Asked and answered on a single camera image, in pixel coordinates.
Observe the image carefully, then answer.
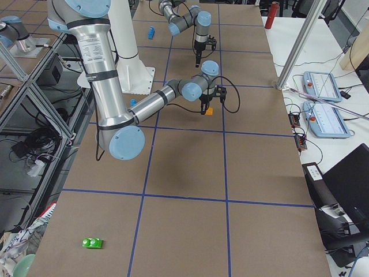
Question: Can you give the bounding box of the lower orange black connector box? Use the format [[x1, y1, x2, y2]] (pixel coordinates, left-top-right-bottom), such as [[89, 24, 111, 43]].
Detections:
[[294, 134, 307, 152]]

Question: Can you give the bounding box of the orange trapezoid block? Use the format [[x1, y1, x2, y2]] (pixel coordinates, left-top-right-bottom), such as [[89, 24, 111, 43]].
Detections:
[[205, 107, 213, 115]]

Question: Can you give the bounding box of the green double block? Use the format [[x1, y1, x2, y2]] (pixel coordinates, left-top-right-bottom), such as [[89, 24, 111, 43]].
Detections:
[[82, 237, 104, 249]]

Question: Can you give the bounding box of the black laptop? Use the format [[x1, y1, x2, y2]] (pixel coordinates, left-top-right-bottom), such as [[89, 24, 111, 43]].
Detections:
[[323, 143, 368, 231]]

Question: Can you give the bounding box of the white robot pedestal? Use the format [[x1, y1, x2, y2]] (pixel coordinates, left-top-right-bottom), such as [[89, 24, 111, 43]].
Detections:
[[108, 0, 155, 95]]

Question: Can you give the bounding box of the orange black connector box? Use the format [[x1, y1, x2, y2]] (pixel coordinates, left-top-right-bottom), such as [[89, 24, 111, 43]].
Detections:
[[294, 134, 307, 152], [288, 113, 300, 128]]

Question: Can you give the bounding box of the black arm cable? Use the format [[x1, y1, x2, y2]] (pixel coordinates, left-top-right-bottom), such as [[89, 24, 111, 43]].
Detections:
[[167, 76, 240, 114]]

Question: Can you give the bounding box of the blue block far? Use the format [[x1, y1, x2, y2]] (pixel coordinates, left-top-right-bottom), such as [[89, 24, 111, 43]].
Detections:
[[148, 26, 155, 39]]

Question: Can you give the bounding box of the upper teach pendant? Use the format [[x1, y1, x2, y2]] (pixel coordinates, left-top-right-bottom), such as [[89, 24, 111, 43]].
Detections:
[[303, 71, 342, 103]]

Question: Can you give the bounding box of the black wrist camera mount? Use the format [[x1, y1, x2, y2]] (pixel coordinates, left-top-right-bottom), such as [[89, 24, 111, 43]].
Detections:
[[214, 86, 227, 104]]

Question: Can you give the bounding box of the red cylinder bottle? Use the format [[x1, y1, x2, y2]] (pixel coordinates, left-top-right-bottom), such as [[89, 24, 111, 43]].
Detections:
[[265, 1, 280, 29]]

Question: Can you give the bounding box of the teach pendant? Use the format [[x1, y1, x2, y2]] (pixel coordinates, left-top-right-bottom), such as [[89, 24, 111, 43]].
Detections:
[[303, 71, 342, 103], [302, 101, 351, 139]]

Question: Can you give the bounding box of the crumpled printed cloth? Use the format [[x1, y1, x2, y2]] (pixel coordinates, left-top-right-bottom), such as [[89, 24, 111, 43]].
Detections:
[[1, 218, 49, 276]]

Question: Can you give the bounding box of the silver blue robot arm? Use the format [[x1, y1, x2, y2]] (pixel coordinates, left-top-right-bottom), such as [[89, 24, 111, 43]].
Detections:
[[47, 1, 219, 160], [159, 1, 217, 68]]

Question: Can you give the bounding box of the pale green bowl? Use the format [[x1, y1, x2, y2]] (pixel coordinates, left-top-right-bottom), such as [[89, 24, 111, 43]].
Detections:
[[13, 254, 36, 277]]

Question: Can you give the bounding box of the lower teach pendant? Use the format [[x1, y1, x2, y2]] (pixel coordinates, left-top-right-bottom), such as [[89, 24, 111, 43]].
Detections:
[[302, 101, 351, 139]]

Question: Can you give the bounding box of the grey robot arm at edge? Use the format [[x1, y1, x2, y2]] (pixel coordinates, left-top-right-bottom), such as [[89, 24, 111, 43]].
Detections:
[[1, 4, 212, 67]]

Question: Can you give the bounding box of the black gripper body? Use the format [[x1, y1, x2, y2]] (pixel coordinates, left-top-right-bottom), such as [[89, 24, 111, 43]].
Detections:
[[199, 87, 216, 104], [194, 40, 207, 54]]

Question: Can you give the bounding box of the blue block near pedestal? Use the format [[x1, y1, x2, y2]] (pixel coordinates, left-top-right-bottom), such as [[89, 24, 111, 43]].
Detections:
[[130, 99, 137, 107]]

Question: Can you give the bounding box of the aluminium frame post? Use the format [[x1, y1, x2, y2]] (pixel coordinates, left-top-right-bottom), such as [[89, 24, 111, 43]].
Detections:
[[276, 0, 327, 90]]

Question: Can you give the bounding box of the upper orange black connector box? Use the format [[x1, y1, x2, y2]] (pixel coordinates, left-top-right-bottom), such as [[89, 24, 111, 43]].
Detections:
[[288, 113, 300, 128]]

